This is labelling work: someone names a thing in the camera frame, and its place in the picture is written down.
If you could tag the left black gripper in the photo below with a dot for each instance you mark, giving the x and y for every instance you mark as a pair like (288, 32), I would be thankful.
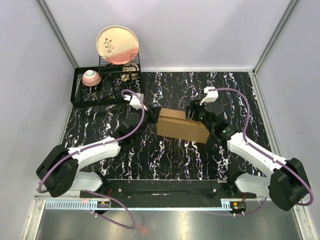
(153, 113)

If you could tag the beige ceramic cup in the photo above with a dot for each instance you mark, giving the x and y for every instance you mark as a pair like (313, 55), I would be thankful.
(130, 72)

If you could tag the pink white ceramic cup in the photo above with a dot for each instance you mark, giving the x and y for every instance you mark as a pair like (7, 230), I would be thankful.
(91, 78)

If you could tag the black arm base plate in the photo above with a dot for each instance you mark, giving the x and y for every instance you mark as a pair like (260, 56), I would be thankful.
(218, 189)

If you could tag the cream pink floral plate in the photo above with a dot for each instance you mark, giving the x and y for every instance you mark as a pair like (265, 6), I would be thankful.
(117, 44)

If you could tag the left small control box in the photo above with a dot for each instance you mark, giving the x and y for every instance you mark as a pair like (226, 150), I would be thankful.
(103, 204)

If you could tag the black wire dish rack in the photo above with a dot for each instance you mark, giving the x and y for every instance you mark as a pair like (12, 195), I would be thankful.
(108, 91)

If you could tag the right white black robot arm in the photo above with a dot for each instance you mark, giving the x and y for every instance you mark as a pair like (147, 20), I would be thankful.
(284, 181)

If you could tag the right small control box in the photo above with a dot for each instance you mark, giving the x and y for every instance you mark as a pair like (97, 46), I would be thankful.
(239, 206)

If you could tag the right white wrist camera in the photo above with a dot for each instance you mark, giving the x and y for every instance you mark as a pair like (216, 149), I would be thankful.
(211, 95)

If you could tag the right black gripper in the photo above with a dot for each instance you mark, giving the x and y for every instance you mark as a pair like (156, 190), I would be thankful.
(194, 105)

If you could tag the brown cardboard box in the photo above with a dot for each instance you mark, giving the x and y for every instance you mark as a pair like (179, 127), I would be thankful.
(174, 124)

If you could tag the slotted aluminium rail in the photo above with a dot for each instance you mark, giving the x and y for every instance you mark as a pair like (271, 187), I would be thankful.
(215, 205)

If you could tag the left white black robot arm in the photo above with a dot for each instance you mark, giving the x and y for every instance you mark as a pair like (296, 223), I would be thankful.
(61, 171)

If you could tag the black marble pattern mat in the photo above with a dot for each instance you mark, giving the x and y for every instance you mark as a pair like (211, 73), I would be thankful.
(163, 158)

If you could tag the small control box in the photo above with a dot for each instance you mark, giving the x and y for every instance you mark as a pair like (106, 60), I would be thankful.
(103, 204)
(239, 206)

